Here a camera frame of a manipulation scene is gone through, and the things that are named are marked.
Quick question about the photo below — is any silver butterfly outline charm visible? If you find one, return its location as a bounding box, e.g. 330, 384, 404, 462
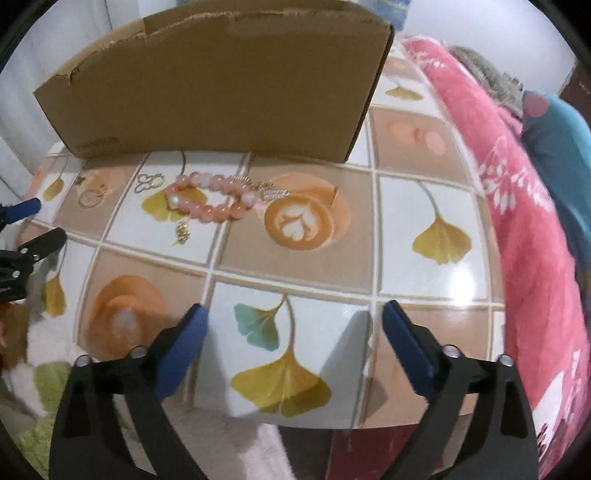
133, 173, 165, 194

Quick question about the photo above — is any grey patterned pillow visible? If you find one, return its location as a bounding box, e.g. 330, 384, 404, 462
449, 46, 524, 120

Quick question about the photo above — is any gold ring pendant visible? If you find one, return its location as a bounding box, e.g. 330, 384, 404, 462
77, 183, 107, 209

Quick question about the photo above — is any patterned tile table cover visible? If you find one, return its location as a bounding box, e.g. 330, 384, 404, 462
22, 44, 505, 429

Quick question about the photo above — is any pink floral blanket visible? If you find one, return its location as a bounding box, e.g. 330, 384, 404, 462
403, 36, 590, 479

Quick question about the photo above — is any dark red door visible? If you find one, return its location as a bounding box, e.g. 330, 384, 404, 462
559, 63, 591, 124

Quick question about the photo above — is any small gold chain pendant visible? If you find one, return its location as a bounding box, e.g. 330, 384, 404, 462
174, 220, 190, 245

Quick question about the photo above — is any silver spring chain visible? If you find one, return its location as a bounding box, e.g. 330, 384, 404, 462
230, 174, 293, 202

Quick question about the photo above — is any brown cardboard box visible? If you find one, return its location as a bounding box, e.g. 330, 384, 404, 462
35, 1, 394, 162

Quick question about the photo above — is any blue plush pillow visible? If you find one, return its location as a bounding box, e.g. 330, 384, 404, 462
521, 90, 590, 276

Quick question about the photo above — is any pink bead bracelet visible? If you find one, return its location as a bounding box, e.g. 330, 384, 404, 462
164, 171, 257, 225

